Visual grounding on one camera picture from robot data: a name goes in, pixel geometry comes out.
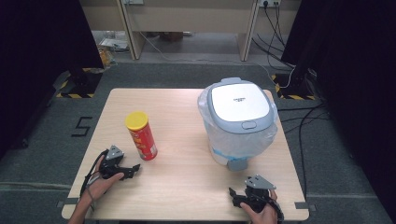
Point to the grey tape strip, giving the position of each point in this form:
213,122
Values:
67,202
304,205

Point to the black curtain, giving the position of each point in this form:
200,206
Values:
351,77
37,62

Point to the beige desk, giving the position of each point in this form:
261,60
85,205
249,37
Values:
186,18

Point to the person's left hand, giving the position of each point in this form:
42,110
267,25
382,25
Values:
101,186

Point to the pile of plastic bags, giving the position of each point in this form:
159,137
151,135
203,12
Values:
109,46

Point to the clear plastic bin liner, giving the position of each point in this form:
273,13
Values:
224,141

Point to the red chip can yellow lid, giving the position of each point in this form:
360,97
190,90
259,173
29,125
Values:
143,138

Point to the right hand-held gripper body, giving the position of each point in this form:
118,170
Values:
258,193

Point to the white wall power socket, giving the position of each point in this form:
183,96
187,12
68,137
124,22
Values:
269,2

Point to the grey trash bin white lid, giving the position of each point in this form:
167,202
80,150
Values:
238,105

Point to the person's right hand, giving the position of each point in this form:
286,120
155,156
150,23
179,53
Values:
264,216

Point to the striped stand base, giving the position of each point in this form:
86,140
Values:
294,91
74,90

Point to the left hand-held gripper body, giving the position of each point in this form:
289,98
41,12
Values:
112,161

